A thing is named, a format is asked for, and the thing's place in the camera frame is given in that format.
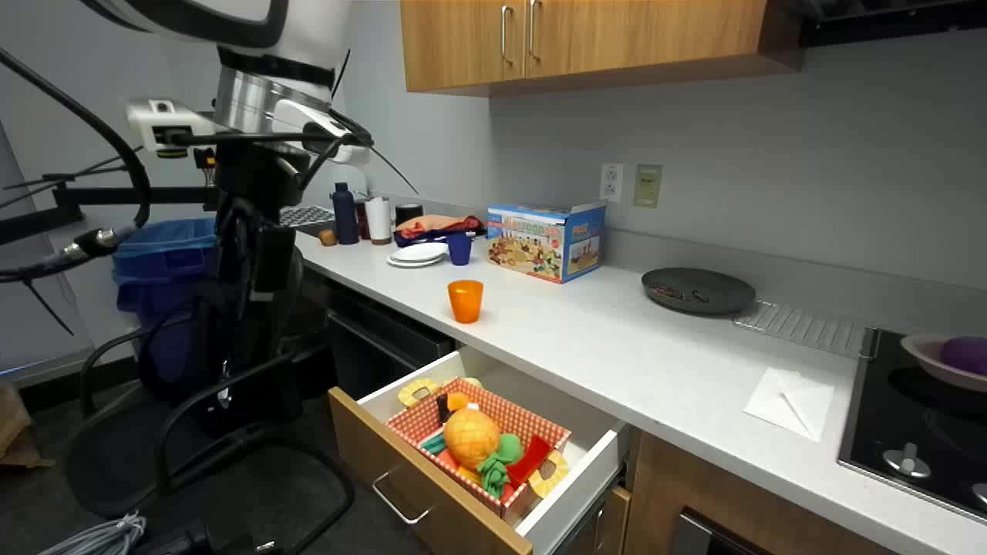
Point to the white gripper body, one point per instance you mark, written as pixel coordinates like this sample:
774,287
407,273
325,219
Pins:
172,119

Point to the wooden drawer with white interior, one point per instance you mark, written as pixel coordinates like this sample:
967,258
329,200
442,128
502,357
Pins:
465,527

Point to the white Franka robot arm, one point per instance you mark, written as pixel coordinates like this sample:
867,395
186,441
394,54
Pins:
298,33

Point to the blue trash bin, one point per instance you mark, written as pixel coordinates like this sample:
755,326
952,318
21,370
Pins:
163,258

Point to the dark blue bottle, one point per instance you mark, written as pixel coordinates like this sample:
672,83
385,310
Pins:
342,216

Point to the black office chair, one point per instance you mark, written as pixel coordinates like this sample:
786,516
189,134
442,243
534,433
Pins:
263,310

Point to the black mug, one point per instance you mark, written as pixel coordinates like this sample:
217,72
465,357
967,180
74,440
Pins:
407,212

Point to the stack of white plates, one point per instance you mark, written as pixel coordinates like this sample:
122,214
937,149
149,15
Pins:
417,258

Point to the red and black cloth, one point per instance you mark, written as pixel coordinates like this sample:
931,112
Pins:
436,225

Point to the black dishwasher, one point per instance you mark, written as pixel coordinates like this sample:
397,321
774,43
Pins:
380,334

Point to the blue plastic cup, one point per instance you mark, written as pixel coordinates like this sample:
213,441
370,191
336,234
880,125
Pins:
459,247

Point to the brown paper bag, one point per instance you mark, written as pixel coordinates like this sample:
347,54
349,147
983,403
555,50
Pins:
18,426

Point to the orange plastic cup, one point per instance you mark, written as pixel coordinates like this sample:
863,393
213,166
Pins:
465,300

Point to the colourful toy cardboard box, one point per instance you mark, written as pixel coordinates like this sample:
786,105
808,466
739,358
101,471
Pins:
534,246

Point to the red checkered basket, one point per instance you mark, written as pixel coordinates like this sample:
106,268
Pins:
412,425

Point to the small orange toy piece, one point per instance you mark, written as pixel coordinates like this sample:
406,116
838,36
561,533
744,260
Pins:
456,395

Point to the wooden upper cabinet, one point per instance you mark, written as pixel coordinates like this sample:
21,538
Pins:
617,36

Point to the wooden cabinet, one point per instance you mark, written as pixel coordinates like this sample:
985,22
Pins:
699,483
617,36

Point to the green toy vegetable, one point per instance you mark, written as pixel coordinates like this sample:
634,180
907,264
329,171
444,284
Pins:
502,463

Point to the black round pan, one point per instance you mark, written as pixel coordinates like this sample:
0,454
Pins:
699,290

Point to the wooden lower cabinet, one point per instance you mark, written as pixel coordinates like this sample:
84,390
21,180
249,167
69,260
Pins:
699,483

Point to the clear ribbed drying mat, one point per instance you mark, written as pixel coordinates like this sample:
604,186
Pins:
805,329

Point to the black oven front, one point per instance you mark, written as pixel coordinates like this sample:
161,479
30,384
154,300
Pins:
699,542

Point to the white paper napkin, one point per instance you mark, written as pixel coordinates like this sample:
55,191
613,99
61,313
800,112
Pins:
792,403

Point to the black range hood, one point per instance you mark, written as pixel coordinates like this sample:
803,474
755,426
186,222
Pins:
896,20

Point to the black glass cooktop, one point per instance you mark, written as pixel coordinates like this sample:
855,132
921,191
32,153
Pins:
914,421

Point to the silver cooktop knob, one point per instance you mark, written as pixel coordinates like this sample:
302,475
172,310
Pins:
907,463
978,494

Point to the purple toy eggplant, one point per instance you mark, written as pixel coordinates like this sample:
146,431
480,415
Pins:
967,357

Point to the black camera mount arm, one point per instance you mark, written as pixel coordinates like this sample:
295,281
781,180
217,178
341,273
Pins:
111,196

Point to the white wall outlet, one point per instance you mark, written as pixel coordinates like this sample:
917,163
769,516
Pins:
613,184

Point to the beige light switch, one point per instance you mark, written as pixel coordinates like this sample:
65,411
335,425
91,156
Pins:
645,186

